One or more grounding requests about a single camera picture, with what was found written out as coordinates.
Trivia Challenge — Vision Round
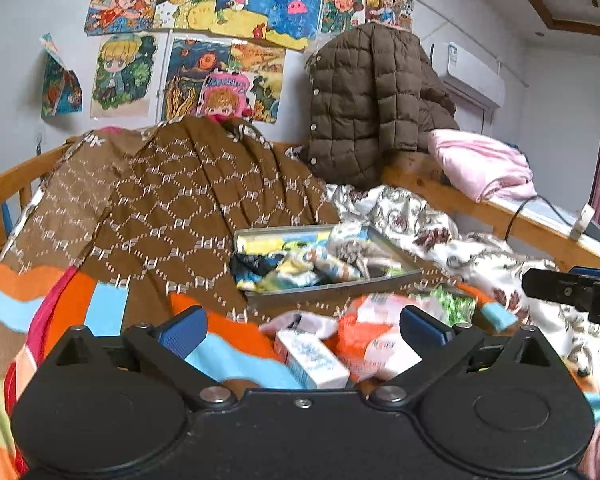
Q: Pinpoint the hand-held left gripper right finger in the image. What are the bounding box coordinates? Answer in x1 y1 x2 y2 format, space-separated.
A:
369 306 561 407

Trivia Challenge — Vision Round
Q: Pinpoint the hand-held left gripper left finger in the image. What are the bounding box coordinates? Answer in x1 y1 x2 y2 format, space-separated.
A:
47 306 237 408

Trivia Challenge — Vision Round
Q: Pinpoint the orange white plastic package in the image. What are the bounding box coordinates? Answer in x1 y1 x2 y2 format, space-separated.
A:
336 294 433 382

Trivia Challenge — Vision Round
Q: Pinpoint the grey-beige cloth pouch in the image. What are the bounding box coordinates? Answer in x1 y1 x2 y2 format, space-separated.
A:
341 239 402 279

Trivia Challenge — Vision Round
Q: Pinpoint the metal tray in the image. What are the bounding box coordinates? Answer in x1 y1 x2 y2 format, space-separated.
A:
231 223 424 307

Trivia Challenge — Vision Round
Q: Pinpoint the small white tissue box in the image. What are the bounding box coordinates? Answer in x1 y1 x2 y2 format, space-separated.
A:
273 328 352 391

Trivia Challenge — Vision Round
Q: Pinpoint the colourful-edged tissue pack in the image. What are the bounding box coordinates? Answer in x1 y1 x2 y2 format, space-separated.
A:
286 246 362 284

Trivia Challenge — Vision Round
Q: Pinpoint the white printed tissue pack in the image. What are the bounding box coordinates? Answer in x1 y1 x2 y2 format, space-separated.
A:
329 224 372 257

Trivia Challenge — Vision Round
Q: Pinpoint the green white snack packet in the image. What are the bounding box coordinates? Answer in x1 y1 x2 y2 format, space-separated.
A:
431 284 477 335

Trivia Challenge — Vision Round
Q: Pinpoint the white charger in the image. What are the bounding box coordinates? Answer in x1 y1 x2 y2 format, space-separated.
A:
568 203 596 241

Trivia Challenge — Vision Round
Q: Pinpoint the orange plush toy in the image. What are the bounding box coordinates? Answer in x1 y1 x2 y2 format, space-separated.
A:
561 354 600 395

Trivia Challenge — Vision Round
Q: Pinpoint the silver floral quilt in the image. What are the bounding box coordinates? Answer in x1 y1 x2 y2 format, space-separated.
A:
284 144 600 396

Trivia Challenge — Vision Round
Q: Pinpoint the striped colourful blanket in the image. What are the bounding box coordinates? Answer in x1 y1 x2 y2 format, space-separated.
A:
0 262 520 480

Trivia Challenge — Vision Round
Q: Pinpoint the pile of snack packets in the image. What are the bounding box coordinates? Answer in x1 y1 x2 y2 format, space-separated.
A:
232 232 332 292

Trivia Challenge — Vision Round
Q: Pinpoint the pink white sock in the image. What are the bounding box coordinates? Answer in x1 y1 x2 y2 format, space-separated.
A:
259 310 340 342

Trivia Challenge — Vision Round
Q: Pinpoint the brown patterned blanket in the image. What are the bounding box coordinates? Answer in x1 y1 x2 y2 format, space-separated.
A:
0 116 342 323

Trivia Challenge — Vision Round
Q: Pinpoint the pink folded blanket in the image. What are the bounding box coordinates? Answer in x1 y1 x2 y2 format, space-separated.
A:
426 128 538 204

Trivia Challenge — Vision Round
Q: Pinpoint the white air conditioner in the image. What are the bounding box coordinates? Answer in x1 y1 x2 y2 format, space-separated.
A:
429 41 507 107

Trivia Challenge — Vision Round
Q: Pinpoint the brown puffer jacket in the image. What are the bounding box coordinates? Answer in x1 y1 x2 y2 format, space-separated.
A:
304 23 462 192

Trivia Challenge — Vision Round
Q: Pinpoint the black cable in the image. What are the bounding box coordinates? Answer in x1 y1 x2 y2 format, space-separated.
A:
506 195 581 250

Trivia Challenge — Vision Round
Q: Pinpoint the wooden bed frame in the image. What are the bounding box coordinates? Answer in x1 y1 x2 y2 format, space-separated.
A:
0 140 600 273

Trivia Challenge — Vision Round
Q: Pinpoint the cluster of colourful wall drawings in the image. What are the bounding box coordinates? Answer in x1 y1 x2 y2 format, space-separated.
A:
84 0 415 126

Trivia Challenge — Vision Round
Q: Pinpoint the peeling wall poster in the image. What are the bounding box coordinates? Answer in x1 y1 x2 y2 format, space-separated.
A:
39 34 84 120

